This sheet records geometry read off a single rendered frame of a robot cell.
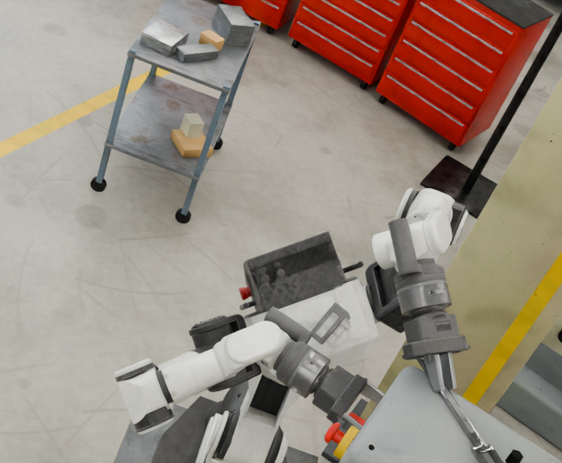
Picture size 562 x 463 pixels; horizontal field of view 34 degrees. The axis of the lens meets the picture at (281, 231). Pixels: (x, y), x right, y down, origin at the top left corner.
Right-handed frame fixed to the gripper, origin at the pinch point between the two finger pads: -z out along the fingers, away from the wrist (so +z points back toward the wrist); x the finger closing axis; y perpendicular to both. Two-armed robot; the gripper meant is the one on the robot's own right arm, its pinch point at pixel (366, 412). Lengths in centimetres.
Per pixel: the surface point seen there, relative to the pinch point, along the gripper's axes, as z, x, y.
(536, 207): -5, 157, 28
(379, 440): -5.3, -23.2, -19.1
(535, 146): 6, 157, 9
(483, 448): -19.6, -12.2, -19.7
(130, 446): 64, 57, 130
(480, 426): -17.7, -7.2, -19.0
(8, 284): 167, 116, 171
